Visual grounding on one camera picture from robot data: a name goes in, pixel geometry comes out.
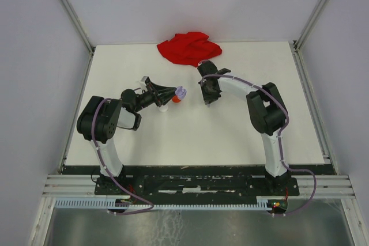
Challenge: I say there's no red crumpled cloth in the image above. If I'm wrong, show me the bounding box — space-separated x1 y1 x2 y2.
157 32 223 67

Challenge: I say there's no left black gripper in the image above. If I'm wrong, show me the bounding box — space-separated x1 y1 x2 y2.
134 81 178 112

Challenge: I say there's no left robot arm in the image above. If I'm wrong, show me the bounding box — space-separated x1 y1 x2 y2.
77 76 186 194

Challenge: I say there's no left aluminium frame post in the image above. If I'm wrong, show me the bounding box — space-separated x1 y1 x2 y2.
42 0 96 54

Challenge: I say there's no aluminium frame post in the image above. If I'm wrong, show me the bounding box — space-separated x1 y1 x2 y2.
292 0 347 54
42 0 96 54

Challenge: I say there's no aluminium front frame rail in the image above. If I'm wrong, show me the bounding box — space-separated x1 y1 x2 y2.
42 175 355 199

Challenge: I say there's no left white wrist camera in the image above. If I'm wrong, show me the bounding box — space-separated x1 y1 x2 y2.
139 76 150 90

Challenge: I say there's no purple earbud charging case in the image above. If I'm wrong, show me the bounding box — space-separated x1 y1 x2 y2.
175 86 187 100

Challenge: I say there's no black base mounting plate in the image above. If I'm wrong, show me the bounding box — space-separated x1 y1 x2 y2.
62 165 337 200

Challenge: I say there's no white slotted cable duct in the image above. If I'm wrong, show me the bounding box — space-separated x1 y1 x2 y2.
54 196 286 209

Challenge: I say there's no white earbud charging case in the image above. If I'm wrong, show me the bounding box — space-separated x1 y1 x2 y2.
159 105 168 112

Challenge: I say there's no right aluminium frame post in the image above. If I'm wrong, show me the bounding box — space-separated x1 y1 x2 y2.
292 0 347 54

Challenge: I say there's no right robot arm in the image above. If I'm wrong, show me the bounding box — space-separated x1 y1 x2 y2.
197 60 290 195

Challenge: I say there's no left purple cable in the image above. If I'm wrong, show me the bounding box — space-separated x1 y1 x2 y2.
91 86 155 216

